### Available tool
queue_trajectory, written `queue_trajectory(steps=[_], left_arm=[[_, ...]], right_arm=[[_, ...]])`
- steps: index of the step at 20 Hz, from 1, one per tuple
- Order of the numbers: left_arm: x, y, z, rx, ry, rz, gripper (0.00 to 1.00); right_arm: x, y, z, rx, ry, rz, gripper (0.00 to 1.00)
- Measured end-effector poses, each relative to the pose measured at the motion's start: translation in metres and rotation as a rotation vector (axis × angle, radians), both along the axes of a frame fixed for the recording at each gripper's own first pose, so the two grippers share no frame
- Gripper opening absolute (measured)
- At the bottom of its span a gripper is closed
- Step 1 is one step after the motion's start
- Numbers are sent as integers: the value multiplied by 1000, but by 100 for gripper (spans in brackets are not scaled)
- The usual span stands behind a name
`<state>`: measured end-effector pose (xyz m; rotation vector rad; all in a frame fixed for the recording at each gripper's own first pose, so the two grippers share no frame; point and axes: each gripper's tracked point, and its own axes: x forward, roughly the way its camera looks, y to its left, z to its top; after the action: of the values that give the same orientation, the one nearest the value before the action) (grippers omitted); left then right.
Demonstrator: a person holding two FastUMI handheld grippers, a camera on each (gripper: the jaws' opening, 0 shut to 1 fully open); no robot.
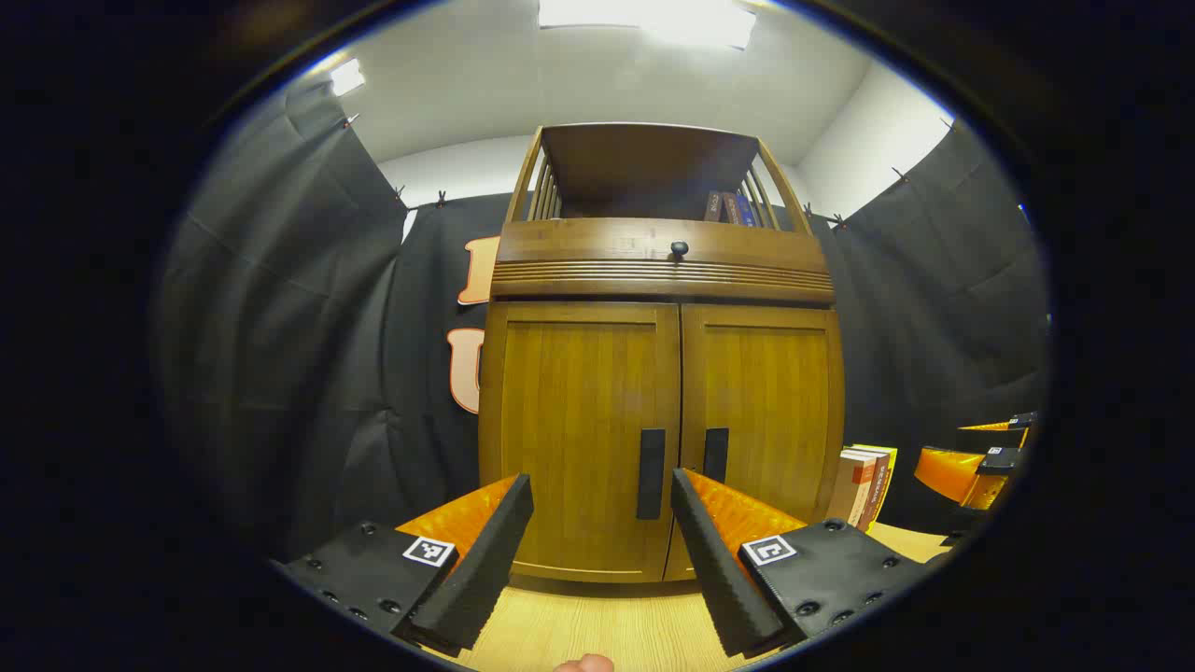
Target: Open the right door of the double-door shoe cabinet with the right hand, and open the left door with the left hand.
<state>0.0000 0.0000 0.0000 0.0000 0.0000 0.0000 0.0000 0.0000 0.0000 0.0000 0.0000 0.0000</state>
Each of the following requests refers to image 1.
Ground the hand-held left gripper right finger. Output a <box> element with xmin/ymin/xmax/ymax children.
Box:
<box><xmin>670</xmin><ymin>467</ymin><xmax>939</xmax><ymax>659</ymax></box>

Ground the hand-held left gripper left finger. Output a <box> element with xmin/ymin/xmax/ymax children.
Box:
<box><xmin>271</xmin><ymin>472</ymin><xmax>535</xmax><ymax>657</ymax></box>

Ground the wooden shoe cabinet door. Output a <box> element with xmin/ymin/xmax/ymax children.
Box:
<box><xmin>663</xmin><ymin>302</ymin><xmax>847</xmax><ymax>581</ymax></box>
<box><xmin>479</xmin><ymin>301</ymin><xmax>682</xmax><ymax>584</ymax></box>

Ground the wooden double-door shoe cabinet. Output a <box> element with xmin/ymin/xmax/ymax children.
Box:
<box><xmin>487</xmin><ymin>121</ymin><xmax>838</xmax><ymax>307</ymax></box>

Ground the dark red book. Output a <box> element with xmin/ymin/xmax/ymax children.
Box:
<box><xmin>845</xmin><ymin>447</ymin><xmax>891</xmax><ymax>533</ymax></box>

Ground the black backdrop cloth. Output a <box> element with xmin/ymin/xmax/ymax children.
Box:
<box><xmin>154</xmin><ymin>79</ymin><xmax>1051</xmax><ymax>570</ymax></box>

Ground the large ceiling light panel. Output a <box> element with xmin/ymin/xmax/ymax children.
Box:
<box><xmin>538</xmin><ymin>0</ymin><xmax>757</xmax><ymax>49</ymax></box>

